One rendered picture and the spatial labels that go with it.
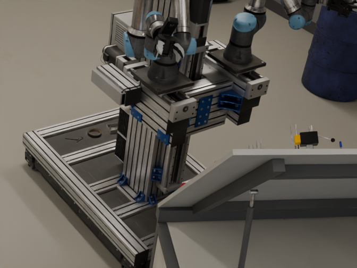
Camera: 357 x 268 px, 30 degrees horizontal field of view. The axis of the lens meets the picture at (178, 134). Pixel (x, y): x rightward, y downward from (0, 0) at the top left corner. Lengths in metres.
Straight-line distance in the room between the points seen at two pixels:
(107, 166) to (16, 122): 1.00
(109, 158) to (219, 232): 1.49
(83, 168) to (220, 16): 3.29
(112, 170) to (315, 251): 1.62
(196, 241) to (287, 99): 3.03
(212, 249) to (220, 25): 4.22
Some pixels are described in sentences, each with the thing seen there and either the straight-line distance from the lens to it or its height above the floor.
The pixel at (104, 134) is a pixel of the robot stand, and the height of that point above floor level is 0.21.
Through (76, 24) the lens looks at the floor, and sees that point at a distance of 6.40.
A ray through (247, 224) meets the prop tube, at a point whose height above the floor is 1.26.
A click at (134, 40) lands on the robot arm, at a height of 1.37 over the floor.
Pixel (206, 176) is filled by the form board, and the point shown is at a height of 1.38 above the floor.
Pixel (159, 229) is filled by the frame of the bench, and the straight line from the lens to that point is 2.87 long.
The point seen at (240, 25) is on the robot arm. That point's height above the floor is 1.36.
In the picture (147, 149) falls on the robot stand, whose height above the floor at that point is 0.57.
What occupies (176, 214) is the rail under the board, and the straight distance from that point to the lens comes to 2.89.
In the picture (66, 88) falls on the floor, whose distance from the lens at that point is 5.35.
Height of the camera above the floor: 2.70
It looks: 33 degrees down
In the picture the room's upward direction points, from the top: 10 degrees clockwise
